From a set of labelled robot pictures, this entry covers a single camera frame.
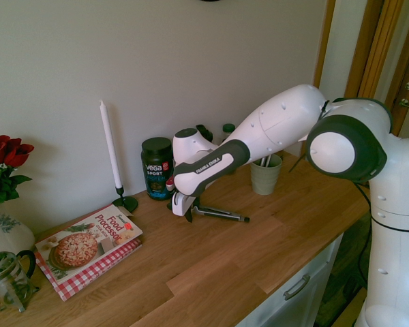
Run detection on silver drawer handle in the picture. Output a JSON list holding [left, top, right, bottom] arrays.
[[282, 273, 312, 301]]

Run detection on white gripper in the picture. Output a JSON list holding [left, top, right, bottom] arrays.
[[170, 191, 196, 225]]

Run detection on black protein powder tub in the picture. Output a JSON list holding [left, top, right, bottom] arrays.
[[140, 136, 175, 202]]

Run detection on wooden door frame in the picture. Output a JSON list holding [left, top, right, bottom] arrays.
[[312, 0, 409, 137]]

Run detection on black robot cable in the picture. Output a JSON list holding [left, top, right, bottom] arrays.
[[288, 98, 409, 287]]

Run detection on steel tongs with black tips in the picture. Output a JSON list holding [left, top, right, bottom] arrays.
[[192, 205, 251, 224]]

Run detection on white vase with blue print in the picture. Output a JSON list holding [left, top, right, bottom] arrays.
[[0, 202, 35, 255]]

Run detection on red checked cookbook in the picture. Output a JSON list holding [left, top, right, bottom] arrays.
[[33, 237, 144, 302]]

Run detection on clear bottle with green lid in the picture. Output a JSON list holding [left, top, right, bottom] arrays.
[[222, 123, 237, 144]]

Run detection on green ribbed utensil holder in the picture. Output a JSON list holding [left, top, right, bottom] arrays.
[[250, 153, 284, 196]]

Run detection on glass French press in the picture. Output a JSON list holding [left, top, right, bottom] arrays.
[[0, 249, 41, 313]]

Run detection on white kitchen cabinet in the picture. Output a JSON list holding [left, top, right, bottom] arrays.
[[237, 234, 346, 327]]

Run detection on food processor cookbook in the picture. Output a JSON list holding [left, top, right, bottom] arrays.
[[34, 204, 145, 285]]

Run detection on tall white candle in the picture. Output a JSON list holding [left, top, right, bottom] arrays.
[[98, 99, 124, 190]]

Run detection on red roses bouquet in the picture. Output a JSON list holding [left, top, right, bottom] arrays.
[[0, 134, 35, 206]]

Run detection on black candle holder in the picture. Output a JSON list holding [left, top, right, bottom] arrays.
[[112, 185, 139, 212]]

